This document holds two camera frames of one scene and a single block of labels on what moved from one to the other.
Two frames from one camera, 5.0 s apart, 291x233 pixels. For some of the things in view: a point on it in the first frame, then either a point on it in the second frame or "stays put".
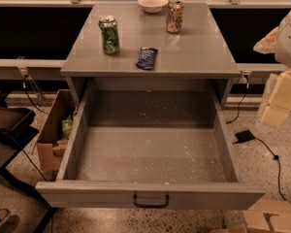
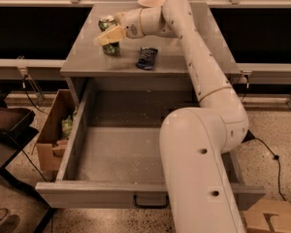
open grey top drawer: x=149 y=144 stays put
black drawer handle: x=137 y=204 stays put
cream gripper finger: x=284 y=99 to x=129 y=22
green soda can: x=111 y=34 stays put
